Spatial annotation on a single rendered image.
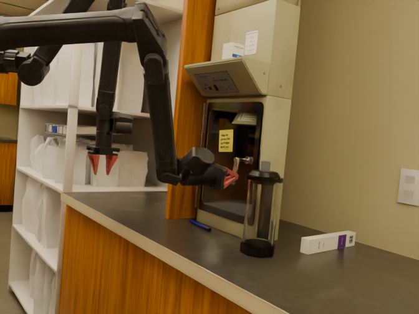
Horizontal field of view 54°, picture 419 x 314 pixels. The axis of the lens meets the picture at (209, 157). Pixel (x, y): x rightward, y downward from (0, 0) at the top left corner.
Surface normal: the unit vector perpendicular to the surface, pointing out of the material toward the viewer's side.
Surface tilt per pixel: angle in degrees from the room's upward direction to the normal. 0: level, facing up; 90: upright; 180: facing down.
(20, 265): 90
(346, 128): 90
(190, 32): 90
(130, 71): 89
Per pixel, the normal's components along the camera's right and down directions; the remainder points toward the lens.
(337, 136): -0.80, -0.04
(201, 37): 0.59, 0.10
